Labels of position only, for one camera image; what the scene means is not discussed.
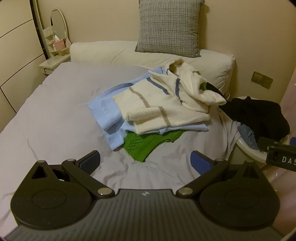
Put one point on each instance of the long white pillow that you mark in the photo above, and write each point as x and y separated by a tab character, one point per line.
104	53

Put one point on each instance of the wall socket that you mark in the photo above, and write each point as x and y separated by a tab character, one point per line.
262	79

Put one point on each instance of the cream tiered organizer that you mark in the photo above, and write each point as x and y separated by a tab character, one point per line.
61	52

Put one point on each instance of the cream sweater with blue stripes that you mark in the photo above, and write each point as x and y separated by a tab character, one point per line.
150	102

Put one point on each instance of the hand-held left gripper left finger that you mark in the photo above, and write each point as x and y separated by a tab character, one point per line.
89	162

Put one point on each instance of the blue-grey garment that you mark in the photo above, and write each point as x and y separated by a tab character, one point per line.
248	135

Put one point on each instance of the light blue garment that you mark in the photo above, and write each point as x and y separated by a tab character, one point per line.
104	109

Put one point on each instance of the cream wardrobe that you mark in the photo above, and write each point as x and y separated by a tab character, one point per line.
16	46

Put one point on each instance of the grey checked cushion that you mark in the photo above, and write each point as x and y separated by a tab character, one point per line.
168	25

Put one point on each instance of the oval mirror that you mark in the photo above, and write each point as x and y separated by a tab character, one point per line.
59	23

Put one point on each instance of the green knitted sweater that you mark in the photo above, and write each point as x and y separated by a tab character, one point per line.
138	146

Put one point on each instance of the white nightstand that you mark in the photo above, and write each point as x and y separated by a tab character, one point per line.
54	62

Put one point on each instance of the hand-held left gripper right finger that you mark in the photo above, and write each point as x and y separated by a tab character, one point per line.
200	165

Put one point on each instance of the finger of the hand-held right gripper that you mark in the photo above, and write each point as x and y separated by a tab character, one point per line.
268	141

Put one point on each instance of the black garment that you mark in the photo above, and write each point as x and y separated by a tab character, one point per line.
259	113

